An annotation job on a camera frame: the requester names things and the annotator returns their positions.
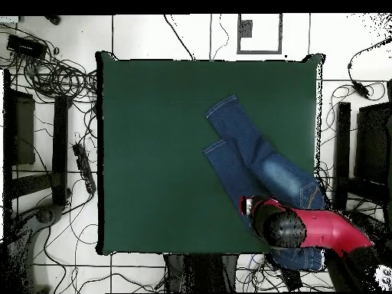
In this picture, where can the blue denim jeans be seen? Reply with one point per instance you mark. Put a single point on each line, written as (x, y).
(245, 147)

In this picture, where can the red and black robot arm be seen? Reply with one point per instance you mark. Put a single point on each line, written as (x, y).
(330, 226)

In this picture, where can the black bar device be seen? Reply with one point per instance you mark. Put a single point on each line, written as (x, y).
(292, 280)

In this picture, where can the black stand bar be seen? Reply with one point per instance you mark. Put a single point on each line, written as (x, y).
(59, 147)
(342, 147)

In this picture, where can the dark green table cloth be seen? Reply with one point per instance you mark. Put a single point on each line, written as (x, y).
(137, 153)

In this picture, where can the black power strip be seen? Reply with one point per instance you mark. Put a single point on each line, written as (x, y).
(84, 167)

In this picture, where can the small dark grey square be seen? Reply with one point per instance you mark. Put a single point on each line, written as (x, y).
(245, 29)

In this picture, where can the dark grey stand foot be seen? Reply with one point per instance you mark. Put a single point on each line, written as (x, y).
(44, 216)

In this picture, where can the small black curved object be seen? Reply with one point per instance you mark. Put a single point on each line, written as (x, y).
(53, 20)

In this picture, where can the black power adapter box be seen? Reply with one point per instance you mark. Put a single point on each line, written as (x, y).
(26, 46)

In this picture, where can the grey square frame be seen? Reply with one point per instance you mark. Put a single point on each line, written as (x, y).
(259, 52)

